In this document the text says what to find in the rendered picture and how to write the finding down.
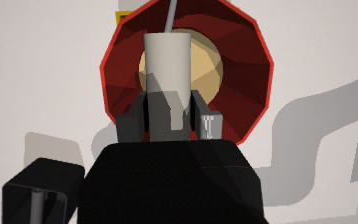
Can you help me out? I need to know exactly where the yellow shallow square tray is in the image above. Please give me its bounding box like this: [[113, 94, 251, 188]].
[[115, 11, 133, 25]]

